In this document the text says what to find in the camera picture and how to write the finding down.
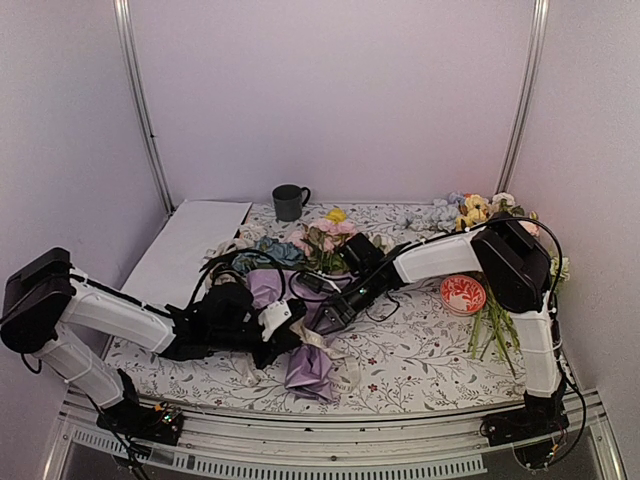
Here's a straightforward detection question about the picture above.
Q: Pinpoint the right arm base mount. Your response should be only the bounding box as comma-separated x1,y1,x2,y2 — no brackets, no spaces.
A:
479,394,569,446

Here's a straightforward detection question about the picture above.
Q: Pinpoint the blue hydrangea stem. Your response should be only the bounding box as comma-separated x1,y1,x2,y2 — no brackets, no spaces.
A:
231,236,306,274

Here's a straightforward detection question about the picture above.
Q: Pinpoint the red patterned bowl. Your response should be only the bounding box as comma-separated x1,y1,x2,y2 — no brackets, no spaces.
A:
440,274,487,316

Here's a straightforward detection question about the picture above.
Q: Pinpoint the yellow flower stem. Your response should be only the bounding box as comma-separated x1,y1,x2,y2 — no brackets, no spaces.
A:
325,208,347,224

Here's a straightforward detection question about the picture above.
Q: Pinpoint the dark grey mug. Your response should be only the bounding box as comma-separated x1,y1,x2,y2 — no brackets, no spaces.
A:
272,184,311,222

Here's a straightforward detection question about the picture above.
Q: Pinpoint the right aluminium frame post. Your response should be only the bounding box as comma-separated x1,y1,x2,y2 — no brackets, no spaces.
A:
495,0,550,193

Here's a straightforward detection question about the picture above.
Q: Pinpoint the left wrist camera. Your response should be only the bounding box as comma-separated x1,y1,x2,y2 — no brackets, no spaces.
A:
258,299,307,342

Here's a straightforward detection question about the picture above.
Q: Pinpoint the pink wrapping paper sheet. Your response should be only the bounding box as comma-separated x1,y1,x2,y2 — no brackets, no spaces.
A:
247,269,361,402

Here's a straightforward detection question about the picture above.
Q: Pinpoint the aluminium frame post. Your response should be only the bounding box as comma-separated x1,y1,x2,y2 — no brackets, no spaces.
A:
113,0,176,217
495,0,550,193

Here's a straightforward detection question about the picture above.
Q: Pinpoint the white printed ribbon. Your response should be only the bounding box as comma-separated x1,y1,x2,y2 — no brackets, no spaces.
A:
284,320,361,402

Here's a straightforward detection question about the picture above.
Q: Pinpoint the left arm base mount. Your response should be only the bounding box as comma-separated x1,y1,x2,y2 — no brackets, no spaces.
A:
97,400,184,446

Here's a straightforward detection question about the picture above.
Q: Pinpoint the front aluminium rail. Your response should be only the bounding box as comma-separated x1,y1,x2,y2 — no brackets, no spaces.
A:
39,384,626,480

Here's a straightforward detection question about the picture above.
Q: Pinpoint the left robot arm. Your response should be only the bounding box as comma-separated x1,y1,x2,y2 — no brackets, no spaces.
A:
1,247,307,434

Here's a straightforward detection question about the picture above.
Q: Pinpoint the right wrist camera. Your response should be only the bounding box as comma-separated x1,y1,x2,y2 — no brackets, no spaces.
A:
288,271,342,303

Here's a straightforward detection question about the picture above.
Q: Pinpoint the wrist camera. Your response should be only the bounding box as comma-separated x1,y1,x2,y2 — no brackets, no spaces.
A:
288,271,342,303
258,299,307,342

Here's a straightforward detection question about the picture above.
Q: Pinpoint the left aluminium frame post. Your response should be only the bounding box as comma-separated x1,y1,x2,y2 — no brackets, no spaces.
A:
113,0,176,217

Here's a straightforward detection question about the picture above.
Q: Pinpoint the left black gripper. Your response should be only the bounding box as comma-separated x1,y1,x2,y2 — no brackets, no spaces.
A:
209,309,303,371

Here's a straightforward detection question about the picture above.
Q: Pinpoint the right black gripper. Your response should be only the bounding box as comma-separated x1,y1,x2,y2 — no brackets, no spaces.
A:
305,272,379,341

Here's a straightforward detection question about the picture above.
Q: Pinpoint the pile of fake flowers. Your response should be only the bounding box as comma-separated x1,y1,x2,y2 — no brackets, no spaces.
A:
372,191,571,376

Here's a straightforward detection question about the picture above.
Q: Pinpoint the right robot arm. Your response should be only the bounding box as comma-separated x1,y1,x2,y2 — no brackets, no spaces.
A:
311,212,566,436

